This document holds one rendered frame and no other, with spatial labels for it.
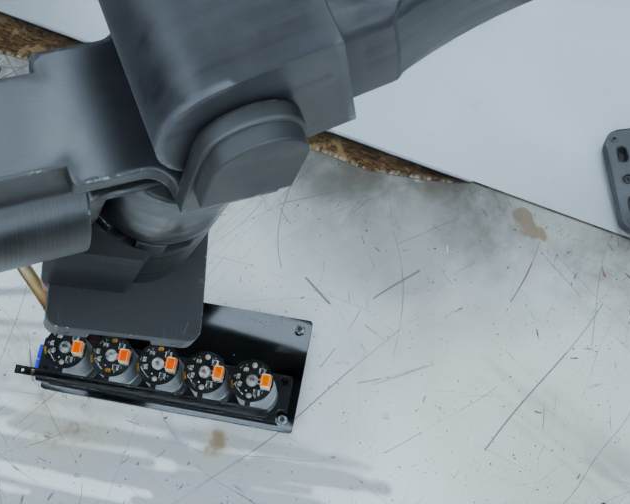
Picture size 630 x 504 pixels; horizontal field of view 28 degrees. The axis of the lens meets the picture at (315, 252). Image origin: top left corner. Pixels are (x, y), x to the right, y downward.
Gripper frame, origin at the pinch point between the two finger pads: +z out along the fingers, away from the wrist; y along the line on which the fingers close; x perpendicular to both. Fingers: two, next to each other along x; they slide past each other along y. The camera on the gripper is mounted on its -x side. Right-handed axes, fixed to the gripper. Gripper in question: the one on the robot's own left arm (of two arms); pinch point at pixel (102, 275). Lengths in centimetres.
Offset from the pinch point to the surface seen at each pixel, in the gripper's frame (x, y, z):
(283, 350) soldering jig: 13.2, -0.6, 13.7
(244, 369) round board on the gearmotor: 9.8, 1.8, 9.4
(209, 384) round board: 7.9, 2.8, 10.1
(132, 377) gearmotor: 4.0, 2.0, 14.0
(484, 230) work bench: 25.5, -9.3, 10.5
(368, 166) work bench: 18.3, -13.6, 13.2
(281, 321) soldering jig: 13.0, -2.5, 13.8
